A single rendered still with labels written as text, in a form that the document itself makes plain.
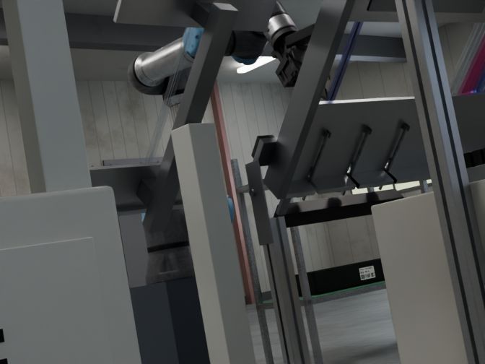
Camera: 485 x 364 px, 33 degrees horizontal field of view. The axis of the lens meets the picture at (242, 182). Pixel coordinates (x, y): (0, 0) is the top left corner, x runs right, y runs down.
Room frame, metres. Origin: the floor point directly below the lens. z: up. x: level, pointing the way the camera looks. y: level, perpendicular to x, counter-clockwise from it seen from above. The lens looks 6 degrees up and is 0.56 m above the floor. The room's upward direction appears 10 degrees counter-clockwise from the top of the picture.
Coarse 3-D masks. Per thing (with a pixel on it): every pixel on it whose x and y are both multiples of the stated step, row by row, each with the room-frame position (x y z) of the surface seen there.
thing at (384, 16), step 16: (368, 0) 1.49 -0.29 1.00; (384, 0) 1.45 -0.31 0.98; (432, 0) 1.52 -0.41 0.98; (448, 0) 1.54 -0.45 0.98; (464, 0) 1.56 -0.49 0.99; (480, 0) 1.58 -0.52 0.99; (352, 16) 1.49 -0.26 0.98; (368, 16) 1.51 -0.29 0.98; (384, 16) 1.53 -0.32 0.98; (448, 16) 1.62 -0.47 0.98; (464, 16) 1.65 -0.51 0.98; (480, 16) 1.67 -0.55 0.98
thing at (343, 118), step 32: (480, 96) 1.86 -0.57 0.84; (320, 128) 1.66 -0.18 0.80; (352, 128) 1.71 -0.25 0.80; (384, 128) 1.76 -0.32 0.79; (416, 128) 1.82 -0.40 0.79; (480, 128) 1.94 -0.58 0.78; (320, 160) 1.73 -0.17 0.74; (352, 160) 1.78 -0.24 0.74; (384, 160) 1.84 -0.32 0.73; (416, 160) 1.90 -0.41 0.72
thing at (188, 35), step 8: (184, 32) 1.48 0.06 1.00; (192, 32) 1.48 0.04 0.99; (184, 40) 1.48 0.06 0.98; (184, 48) 1.49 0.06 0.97; (184, 56) 1.50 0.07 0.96; (176, 64) 1.51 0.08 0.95; (176, 72) 1.52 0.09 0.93; (176, 80) 1.53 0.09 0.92; (168, 88) 1.54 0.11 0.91; (168, 96) 1.54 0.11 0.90; (168, 104) 1.56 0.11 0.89; (160, 112) 1.57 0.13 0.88; (168, 112) 1.57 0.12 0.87; (160, 120) 1.57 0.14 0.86; (160, 128) 1.59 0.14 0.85; (152, 136) 1.60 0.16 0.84; (160, 136) 1.60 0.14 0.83; (152, 144) 1.60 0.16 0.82; (152, 152) 1.62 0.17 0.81; (152, 160) 1.63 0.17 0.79
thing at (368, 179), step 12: (396, 168) 1.88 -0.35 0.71; (408, 168) 1.90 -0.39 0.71; (420, 168) 1.91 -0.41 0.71; (300, 180) 1.74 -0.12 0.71; (324, 180) 1.76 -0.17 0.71; (336, 180) 1.77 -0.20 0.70; (348, 180) 1.79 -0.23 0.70; (360, 180) 1.80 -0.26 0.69; (372, 180) 1.81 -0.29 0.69; (384, 180) 1.83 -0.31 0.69; (396, 180) 1.85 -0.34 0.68; (408, 180) 1.87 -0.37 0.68; (420, 180) 1.89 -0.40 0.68; (288, 192) 1.69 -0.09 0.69; (300, 192) 1.70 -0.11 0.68; (312, 192) 1.72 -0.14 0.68; (324, 192) 1.74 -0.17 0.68
